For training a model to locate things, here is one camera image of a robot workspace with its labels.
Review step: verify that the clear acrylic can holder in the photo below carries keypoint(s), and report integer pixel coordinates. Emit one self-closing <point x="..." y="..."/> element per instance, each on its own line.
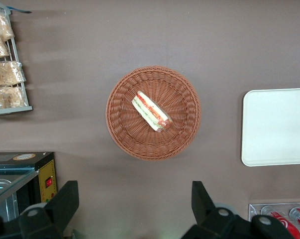
<point x="254" y="211"/>

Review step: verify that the steel pan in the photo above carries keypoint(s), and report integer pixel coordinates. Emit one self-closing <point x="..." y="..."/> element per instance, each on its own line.
<point x="1" y="199"/>

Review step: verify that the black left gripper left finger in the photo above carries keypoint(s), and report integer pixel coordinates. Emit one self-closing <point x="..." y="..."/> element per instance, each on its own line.
<point x="52" y="214"/>

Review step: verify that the red rocker switch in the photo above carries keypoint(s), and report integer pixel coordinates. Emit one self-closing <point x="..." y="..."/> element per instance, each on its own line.
<point x="49" y="182"/>

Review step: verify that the sandwich with tomato and lettuce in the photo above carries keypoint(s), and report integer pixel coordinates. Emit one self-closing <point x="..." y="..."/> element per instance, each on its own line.
<point x="151" y="110"/>

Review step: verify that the black glass food warmer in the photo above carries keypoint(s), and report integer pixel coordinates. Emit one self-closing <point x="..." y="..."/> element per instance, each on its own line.
<point x="20" y="165"/>

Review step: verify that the cream rectangular plastic tray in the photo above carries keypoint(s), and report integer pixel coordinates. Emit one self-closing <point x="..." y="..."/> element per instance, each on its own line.
<point x="276" y="127"/>

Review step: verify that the round brown wicker basket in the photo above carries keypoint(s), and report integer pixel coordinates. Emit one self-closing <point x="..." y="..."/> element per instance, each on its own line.
<point x="179" y="129"/>

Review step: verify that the blue tape strip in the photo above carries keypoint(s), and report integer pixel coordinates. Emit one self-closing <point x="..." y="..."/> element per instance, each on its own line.
<point x="21" y="11"/>

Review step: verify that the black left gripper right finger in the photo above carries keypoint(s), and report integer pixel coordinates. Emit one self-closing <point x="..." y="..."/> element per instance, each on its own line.
<point x="214" y="224"/>

